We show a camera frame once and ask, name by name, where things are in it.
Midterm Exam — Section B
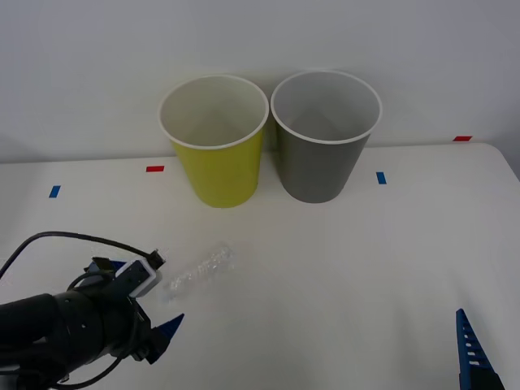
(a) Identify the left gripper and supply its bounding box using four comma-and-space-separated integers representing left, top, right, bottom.
84, 259, 186, 366

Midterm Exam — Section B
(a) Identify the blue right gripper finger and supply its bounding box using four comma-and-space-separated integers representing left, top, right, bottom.
454, 308, 505, 390

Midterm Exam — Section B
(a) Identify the clear plastic bottle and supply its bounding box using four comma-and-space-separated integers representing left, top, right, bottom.
162, 240, 239, 304

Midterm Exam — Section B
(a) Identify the yellow-green plastic bin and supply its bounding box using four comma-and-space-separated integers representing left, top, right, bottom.
157, 73, 271, 210

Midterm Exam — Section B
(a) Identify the grey plastic bin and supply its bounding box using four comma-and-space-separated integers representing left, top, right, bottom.
270, 69, 384, 204

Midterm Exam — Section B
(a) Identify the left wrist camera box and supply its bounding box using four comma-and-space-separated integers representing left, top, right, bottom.
111, 259, 163, 300

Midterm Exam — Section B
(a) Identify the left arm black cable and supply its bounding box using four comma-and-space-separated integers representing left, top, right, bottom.
0, 231, 170, 281

